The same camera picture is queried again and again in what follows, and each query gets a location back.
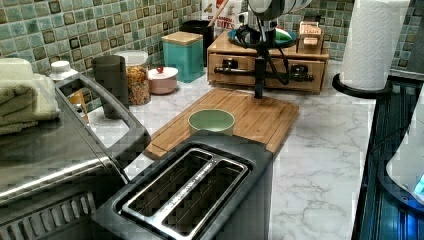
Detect white snack box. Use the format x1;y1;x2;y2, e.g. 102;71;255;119
201;0;246;36

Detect pink pot white lid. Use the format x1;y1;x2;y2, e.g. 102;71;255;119
148;67;178;95

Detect black utensil holder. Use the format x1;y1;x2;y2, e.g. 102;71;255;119
179;20;214;65

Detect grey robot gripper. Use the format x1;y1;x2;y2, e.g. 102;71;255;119
238;0;312;99

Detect black drawer handle bar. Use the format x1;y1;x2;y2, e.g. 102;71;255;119
213;60;314;82

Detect folded cream towels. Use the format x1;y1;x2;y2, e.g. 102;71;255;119
0;58;60;135

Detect glass jar with cereal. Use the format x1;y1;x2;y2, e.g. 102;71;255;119
117;50;150;105

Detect black two-slot toaster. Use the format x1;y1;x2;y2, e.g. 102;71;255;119
92;131;273;240

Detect black paper towel holder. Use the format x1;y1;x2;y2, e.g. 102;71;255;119
332;74;393;99

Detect wooden drawer box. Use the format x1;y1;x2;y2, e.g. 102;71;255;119
207;31;330;94

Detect green ceramic bowl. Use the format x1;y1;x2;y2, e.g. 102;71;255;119
188;109;235;136

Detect stainless toaster oven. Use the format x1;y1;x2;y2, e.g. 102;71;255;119
0;74;151;240

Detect teal canister wooden lid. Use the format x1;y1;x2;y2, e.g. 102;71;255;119
162;31;204;83

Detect green toy vegetable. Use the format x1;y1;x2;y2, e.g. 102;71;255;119
276;28;292;41

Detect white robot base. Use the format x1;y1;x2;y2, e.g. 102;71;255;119
386;92;424;204

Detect wooden spoon handle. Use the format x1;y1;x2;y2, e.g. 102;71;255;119
207;0;229;27

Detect blue plate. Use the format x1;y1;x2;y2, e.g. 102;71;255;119
227;28;296;48

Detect white cap bottle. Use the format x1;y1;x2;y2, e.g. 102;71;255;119
50;60;77;82

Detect dark grey cylinder mug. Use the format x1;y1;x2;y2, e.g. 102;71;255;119
92;55;129;108

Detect wooden cutting board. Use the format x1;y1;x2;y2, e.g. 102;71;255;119
143;88;299;160

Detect paper towel roll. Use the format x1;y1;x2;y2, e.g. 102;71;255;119
340;0;410;91

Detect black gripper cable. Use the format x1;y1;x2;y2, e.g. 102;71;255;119
229;19;292;86

